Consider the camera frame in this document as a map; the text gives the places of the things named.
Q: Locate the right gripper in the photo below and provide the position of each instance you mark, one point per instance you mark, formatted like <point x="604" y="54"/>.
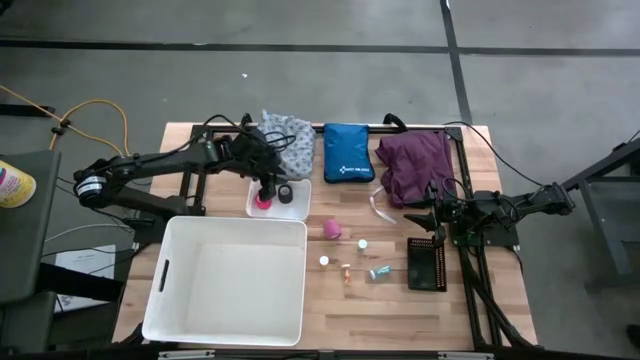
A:
<point x="450" y="215"/>

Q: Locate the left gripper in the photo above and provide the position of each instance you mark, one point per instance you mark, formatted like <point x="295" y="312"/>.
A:
<point x="255" y="150"/>

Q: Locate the black bandage roll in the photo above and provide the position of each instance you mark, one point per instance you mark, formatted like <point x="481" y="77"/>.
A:
<point x="285" y="193"/>

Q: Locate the magenta bandage roll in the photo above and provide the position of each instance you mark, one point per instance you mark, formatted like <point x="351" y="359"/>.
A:
<point x="261" y="205"/>

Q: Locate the grey patterned hospital gown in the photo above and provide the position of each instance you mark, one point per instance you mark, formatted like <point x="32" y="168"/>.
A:
<point x="300" y="155"/>

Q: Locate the purple cloth garment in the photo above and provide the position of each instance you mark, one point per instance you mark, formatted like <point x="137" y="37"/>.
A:
<point x="415" y="165"/>

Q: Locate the blue pill bottle white cap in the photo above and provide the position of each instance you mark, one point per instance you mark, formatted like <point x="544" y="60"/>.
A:
<point x="380" y="272"/>
<point x="362" y="244"/>

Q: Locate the magenta round object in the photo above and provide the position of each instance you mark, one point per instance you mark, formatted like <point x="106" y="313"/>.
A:
<point x="332" y="229"/>

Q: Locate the yellow pill bottle red pills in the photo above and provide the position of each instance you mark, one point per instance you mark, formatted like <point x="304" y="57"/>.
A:
<point x="346" y="276"/>

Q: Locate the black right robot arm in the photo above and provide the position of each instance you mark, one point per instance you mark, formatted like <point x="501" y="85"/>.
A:
<point x="525" y="202"/>

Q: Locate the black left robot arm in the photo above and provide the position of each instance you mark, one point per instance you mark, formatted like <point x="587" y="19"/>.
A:
<point x="150" y="161"/>

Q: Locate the small black plastic basket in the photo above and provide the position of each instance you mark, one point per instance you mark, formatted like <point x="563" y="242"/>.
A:
<point x="425" y="270"/>

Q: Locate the large white woven plastic bin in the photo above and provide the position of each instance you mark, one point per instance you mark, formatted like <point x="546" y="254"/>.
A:
<point x="230" y="280"/>

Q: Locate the small white plastic tray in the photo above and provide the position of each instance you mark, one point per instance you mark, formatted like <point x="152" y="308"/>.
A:
<point x="297" y="206"/>

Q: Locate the blue first aid pouch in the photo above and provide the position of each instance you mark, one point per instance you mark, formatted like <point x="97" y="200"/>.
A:
<point x="347" y="150"/>

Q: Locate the dark metal side table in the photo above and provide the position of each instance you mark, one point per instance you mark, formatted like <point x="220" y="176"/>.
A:
<point x="610" y="210"/>

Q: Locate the white paper sheet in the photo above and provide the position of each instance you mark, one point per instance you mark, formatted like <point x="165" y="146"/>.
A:
<point x="85" y="260"/>

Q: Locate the dark grey side cart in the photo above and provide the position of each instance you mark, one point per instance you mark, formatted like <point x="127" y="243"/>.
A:
<point x="25" y="225"/>

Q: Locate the yellow wipes canister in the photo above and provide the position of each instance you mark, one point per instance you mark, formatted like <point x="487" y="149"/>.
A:
<point x="15" y="185"/>

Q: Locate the black aluminium table frame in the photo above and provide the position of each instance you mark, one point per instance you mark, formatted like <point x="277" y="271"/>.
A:
<point x="199" y="132"/>

